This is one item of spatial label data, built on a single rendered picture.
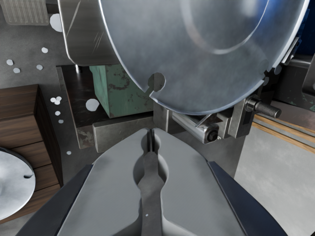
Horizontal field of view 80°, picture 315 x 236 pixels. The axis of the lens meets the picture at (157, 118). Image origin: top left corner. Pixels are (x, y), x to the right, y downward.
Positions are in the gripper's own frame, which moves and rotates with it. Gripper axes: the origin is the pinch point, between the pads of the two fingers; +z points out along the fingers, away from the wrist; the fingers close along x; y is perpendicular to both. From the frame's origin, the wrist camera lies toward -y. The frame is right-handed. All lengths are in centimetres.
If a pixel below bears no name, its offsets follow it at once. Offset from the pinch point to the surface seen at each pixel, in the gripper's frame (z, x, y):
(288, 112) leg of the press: 34, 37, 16
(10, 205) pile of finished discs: 33, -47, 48
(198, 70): 12.1, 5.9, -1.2
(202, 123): 12.0, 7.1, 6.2
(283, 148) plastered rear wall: 106, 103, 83
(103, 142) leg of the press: 20.3, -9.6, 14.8
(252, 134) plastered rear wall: 131, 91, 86
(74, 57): 6.4, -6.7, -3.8
